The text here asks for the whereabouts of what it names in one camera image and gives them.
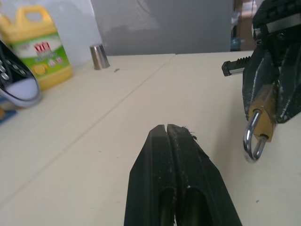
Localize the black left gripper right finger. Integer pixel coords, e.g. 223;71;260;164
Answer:
166;124;243;226

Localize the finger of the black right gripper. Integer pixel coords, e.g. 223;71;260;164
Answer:
242;50;281;121
274;41;301;124

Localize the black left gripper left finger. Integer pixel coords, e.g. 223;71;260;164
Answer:
124;124;176;226

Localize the brass padlock with silver shackle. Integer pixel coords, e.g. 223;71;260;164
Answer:
243;80;278;163

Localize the brown cardboard box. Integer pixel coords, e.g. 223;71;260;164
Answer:
238;9;254;51

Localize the small stainless steel cup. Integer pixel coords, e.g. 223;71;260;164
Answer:
89;43;111;71

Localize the blue flat package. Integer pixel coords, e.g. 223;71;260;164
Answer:
0;97;19;127

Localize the black sneaker white toe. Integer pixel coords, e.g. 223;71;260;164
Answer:
0;39;42;108

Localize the yellow detergent bottle green label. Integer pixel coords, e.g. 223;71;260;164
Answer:
0;5;73;91

